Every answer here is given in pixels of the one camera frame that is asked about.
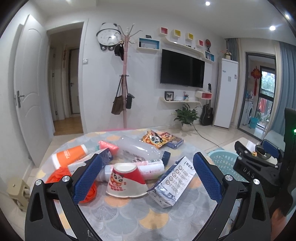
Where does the orange plastic bag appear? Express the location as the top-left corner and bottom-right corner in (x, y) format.
(45, 166), (98, 204)

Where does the orange wipes canister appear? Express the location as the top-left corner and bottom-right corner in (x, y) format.
(52, 145), (89, 170)

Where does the blue small box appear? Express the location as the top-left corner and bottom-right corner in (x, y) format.
(166, 137), (184, 149)

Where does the white blue milk carton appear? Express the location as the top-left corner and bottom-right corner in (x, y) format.
(147, 156), (196, 208)

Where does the red white paper cup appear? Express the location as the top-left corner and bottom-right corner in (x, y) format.
(106, 163), (148, 198)

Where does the pink white cylindrical can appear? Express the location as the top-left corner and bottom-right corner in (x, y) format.
(96, 159), (165, 182)

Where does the pink tissue pack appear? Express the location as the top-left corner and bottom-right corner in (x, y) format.
(98, 141), (119, 156)

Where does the clear plastic bottle blue cap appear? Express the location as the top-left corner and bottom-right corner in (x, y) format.
(115, 136), (171, 166)

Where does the white printed wrapper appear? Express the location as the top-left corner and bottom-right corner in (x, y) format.
(123, 151), (146, 162)

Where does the white room door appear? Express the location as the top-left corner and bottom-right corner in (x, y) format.
(14, 15), (53, 167)

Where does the white coffee table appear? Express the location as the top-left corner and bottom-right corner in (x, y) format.
(222, 136), (265, 160)

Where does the grey sofa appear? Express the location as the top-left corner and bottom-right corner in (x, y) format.
(262, 130), (285, 151)

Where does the light blue laundry basket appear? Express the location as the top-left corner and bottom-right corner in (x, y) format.
(208, 148), (247, 182)

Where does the blue plastic bucket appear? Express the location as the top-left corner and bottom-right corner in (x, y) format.
(249, 118), (258, 129)

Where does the washing machine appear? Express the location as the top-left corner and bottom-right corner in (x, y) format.
(241, 99), (254, 126)

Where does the beige small stool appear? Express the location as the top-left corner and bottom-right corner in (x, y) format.
(7, 177), (30, 212)

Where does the black acoustic guitar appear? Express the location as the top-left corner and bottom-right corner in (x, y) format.
(200, 100), (213, 126)

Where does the blue window curtain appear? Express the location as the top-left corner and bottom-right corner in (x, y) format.
(271, 42), (295, 135)

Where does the green potted plant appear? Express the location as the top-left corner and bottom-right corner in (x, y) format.
(174, 103), (199, 132)

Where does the white refrigerator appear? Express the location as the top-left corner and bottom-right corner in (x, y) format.
(213, 58), (238, 129)

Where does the red snack packet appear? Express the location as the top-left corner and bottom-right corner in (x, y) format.
(160, 132), (176, 142)

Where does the red chinese knot decoration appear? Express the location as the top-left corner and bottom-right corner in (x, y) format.
(251, 67), (262, 96)

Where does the orange panda snack bag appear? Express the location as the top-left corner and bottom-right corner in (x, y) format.
(142, 130), (168, 149)

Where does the black small hanging bag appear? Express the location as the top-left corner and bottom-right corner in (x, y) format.
(125, 93), (135, 109)

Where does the brown hanging handbag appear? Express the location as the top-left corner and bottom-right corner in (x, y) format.
(111, 75), (124, 115)

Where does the black hanging cap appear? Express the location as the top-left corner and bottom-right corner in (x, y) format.
(114, 43), (125, 61)

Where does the pink coat rack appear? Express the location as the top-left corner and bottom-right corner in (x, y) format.
(118, 24), (142, 129)

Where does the black floor cable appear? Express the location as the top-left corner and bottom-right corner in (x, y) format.
(192, 123), (220, 148)

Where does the white curved wall shelf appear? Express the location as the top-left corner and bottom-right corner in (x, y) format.
(159, 97), (202, 104)

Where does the butterfly picture frame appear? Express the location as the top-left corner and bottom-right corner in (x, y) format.
(164, 91), (174, 101)

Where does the black wall television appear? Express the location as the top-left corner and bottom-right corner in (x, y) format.
(160, 49), (205, 88)

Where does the upper curved wall shelf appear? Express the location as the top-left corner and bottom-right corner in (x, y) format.
(161, 37), (215, 63)

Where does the blue rectangular wall box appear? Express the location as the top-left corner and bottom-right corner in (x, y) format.
(137, 38), (160, 51)

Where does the panda wall clock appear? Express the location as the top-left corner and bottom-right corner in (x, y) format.
(96, 23), (121, 51)

